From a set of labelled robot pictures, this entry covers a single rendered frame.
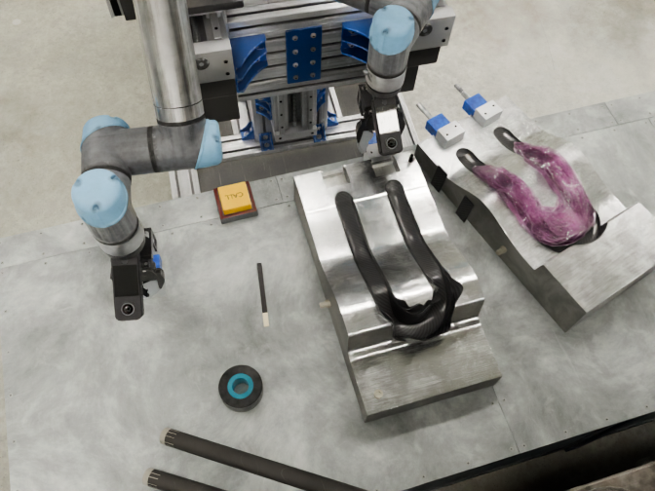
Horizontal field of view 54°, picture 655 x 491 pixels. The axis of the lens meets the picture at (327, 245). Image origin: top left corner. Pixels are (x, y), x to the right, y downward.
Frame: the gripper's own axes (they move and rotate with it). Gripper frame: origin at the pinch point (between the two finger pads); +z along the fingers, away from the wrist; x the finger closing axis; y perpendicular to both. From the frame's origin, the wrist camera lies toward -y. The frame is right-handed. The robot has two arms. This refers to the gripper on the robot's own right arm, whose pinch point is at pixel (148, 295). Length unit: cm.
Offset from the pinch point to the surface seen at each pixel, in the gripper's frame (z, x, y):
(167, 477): 1.0, -2.5, -33.7
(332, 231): -3.9, -36.8, 7.6
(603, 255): -6, -87, -5
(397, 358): -1.5, -45.1, -18.7
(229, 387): 1.0, -14.1, -19.4
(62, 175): 85, 48, 90
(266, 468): -3.2, -19.6, -35.0
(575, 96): 85, -154, 105
